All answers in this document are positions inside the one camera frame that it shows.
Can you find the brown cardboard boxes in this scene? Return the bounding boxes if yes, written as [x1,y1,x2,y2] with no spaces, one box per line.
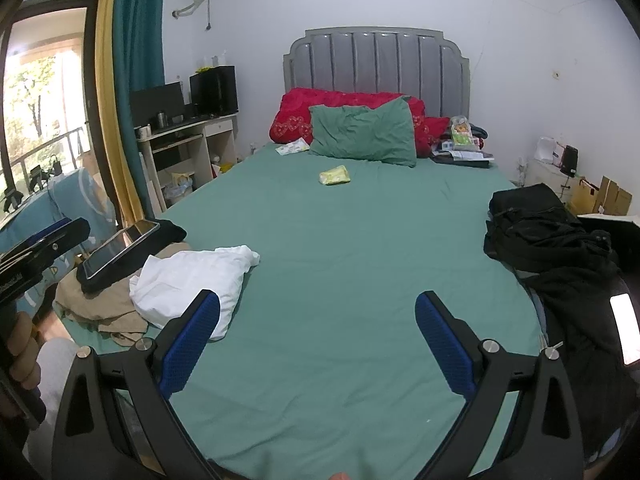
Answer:
[570,175,634,216]

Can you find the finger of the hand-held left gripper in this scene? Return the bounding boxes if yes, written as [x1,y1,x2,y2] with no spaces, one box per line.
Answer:
[0,217,92,273]

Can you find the clear plastic bag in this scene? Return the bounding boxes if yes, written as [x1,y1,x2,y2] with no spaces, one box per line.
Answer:
[162,171,194,206]

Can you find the green pillow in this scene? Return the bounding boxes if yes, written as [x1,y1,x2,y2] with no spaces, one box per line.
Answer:
[308,96,418,168]

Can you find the black device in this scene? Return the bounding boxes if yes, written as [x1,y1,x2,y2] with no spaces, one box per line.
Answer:
[559,145,580,177]

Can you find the white plastic bag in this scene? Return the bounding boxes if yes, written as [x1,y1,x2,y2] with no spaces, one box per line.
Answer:
[533,136,567,165]

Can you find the white garment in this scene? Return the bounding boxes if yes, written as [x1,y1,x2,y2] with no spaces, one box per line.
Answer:
[129,245,261,341]

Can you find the teal curtain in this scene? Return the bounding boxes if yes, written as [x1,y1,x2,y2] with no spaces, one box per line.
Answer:
[114,0,167,211]

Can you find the light blue printed blanket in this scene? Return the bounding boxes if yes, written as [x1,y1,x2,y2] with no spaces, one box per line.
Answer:
[0,167,119,322]

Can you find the white nightstand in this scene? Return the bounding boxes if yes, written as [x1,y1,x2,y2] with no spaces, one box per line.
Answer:
[516,156,572,197]

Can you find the white desk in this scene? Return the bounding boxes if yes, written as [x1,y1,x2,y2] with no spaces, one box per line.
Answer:
[135,113,239,211]

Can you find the balcony railing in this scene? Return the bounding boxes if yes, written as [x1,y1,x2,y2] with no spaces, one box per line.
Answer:
[0,127,87,192]

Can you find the lit phone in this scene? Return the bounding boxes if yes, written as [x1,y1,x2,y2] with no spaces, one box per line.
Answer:
[609,292,640,367]

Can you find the black monitor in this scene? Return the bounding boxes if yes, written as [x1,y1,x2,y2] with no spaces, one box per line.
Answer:
[129,81,185,129]

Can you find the black clothes pile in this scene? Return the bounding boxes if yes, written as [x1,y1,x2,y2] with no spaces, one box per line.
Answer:
[482,183,640,463]

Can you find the large red pillow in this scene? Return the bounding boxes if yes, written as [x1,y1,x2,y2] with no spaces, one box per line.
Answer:
[269,87,427,159]

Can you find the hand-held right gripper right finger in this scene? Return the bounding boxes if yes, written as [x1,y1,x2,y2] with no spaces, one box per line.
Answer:
[414,290,586,480]

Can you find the person's left hand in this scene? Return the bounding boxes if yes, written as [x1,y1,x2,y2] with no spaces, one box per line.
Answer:
[0,319,43,392]

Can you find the yellow curtain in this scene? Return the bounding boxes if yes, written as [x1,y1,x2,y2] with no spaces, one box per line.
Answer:
[94,0,145,227]

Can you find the beige clothes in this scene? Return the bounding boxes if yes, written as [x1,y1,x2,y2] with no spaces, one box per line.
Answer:
[54,241,194,347]

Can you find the yellow packet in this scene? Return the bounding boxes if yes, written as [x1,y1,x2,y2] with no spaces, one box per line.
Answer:
[319,164,351,186]

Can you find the small red pillow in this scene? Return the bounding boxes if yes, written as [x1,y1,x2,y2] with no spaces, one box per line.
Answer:
[423,116,451,151]

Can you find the white paper packet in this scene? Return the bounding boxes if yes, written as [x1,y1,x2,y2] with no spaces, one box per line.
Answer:
[275,138,311,156]

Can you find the black computer tower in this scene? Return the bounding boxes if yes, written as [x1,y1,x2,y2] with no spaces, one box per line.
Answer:
[189,65,239,117]

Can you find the green yellow snack bag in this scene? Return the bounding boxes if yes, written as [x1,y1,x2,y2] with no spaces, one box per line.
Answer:
[449,115,476,150]

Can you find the tablet in black case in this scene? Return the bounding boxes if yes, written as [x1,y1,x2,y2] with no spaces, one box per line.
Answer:
[75,220,189,295]

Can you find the grey padded headboard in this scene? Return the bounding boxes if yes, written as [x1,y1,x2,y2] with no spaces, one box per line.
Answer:
[283,27,472,126]

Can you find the bed with green sheet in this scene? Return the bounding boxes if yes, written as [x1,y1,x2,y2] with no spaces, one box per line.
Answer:
[65,141,547,479]

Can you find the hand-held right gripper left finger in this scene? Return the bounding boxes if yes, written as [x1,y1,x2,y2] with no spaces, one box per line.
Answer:
[51,288,222,480]

